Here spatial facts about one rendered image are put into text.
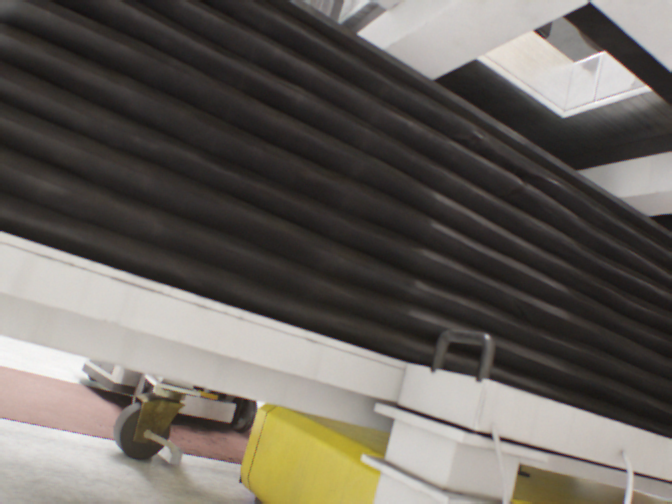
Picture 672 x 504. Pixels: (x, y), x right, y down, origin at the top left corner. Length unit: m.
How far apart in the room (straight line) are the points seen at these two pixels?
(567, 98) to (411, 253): 0.46
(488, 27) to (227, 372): 0.46
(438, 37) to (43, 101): 0.41
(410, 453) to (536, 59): 0.65
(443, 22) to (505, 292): 0.36
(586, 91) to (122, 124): 0.72
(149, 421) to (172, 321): 1.15
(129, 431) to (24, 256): 1.20
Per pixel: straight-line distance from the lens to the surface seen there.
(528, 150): 0.84
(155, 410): 1.68
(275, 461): 1.42
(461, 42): 0.66
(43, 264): 0.53
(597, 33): 0.74
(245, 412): 2.61
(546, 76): 0.99
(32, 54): 0.58
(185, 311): 0.54
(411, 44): 0.68
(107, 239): 0.55
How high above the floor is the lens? 0.39
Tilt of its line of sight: 10 degrees up
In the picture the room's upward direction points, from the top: 16 degrees clockwise
